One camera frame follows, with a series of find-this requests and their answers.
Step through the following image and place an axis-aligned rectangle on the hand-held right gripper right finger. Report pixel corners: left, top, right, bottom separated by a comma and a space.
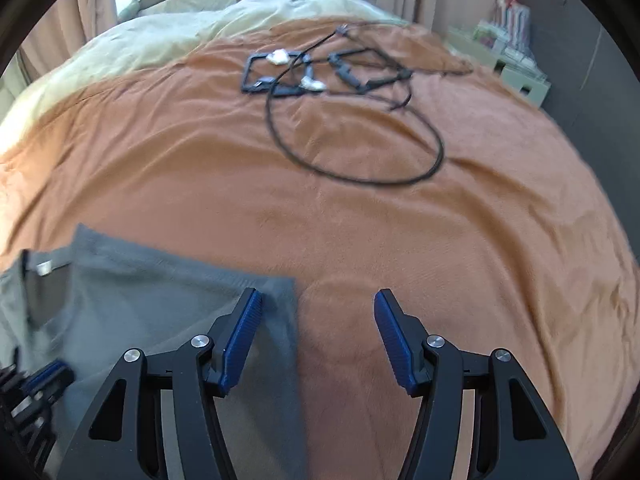
374, 288, 581, 480

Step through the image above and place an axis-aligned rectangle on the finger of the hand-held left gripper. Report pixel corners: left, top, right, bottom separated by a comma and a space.
20, 358, 76, 403

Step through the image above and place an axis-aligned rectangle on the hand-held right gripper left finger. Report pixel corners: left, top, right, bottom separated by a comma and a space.
57, 287, 266, 480

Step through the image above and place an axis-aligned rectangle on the grey t-shirt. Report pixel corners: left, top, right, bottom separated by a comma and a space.
0, 224, 311, 480

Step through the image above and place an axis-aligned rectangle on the orange blanket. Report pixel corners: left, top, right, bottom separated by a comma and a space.
0, 17, 640, 480

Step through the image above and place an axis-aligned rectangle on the white nightstand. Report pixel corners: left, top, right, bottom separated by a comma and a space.
447, 20, 551, 108

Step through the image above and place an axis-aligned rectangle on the cream duvet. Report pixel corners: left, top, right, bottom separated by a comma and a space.
0, 0, 411, 126

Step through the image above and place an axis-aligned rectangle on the striped white bag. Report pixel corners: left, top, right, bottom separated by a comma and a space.
492, 0, 533, 56

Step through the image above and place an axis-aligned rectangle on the black coiled cable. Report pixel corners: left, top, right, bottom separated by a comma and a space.
267, 22, 446, 187

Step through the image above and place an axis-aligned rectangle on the black strap with silver clips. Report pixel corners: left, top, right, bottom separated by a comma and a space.
241, 47, 327, 98

